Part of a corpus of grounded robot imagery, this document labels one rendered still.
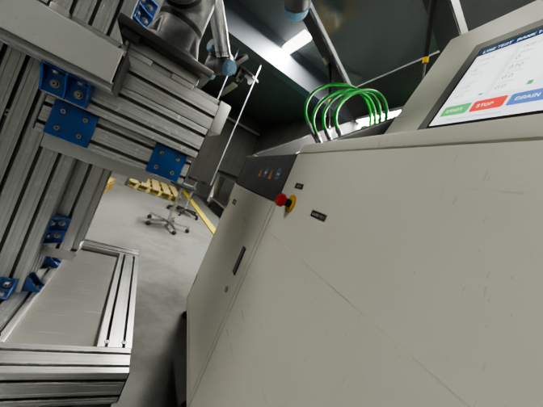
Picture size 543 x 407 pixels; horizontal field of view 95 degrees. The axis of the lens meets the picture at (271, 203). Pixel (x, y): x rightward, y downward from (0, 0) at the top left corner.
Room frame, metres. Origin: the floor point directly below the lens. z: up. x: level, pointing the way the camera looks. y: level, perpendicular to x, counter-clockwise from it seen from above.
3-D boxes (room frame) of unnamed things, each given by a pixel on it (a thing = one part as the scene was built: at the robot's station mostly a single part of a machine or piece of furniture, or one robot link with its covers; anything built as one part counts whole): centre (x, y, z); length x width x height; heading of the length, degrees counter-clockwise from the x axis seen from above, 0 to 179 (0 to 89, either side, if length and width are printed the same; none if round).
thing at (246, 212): (1.09, 0.11, 0.44); 0.65 x 0.02 x 0.68; 21
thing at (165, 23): (0.70, 0.42, 1.09); 0.15 x 0.15 x 0.10
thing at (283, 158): (1.10, 0.09, 0.87); 0.62 x 0.04 x 0.16; 21
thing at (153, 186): (4.93, 2.27, 0.06); 1.36 x 0.94 x 0.12; 27
